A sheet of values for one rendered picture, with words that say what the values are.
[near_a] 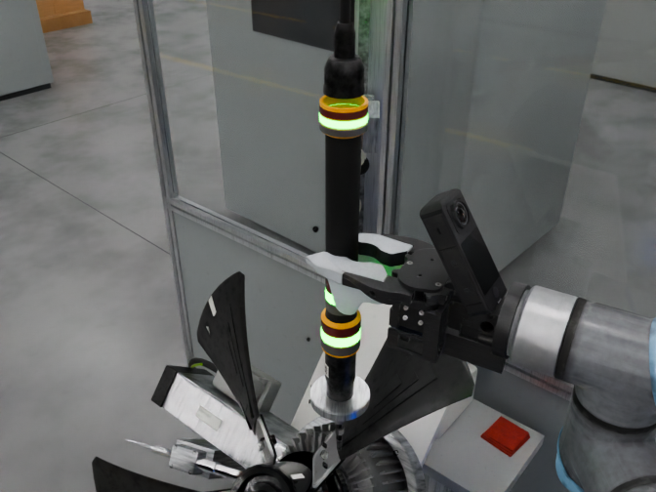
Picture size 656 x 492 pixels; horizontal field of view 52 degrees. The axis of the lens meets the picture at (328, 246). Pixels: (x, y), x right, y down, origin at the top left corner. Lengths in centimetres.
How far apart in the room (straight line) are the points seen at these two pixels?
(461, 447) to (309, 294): 63
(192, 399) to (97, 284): 244
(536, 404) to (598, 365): 105
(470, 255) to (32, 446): 247
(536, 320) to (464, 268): 8
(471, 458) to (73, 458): 170
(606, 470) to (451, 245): 23
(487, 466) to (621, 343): 98
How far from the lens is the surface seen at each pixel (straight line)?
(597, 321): 60
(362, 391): 80
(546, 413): 165
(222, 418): 125
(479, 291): 61
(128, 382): 305
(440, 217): 59
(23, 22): 650
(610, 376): 60
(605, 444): 65
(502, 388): 166
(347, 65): 58
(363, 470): 109
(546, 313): 60
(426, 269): 64
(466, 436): 159
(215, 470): 121
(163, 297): 349
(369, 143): 124
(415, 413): 89
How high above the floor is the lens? 202
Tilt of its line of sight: 32 degrees down
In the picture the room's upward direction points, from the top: straight up
